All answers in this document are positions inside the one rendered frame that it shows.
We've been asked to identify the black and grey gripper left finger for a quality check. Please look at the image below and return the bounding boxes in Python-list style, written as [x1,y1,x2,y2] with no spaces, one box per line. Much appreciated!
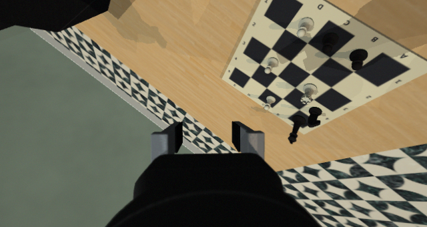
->
[151,122,183,163]

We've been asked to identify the white rook chess piece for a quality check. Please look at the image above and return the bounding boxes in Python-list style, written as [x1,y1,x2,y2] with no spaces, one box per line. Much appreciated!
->
[301,83,317,104]

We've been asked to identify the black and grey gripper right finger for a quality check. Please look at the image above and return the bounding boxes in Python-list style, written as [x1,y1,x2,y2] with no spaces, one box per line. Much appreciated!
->
[232,121,265,160]

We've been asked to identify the black and cream chessboard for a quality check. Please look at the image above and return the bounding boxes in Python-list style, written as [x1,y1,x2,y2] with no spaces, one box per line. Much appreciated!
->
[222,0,427,134]

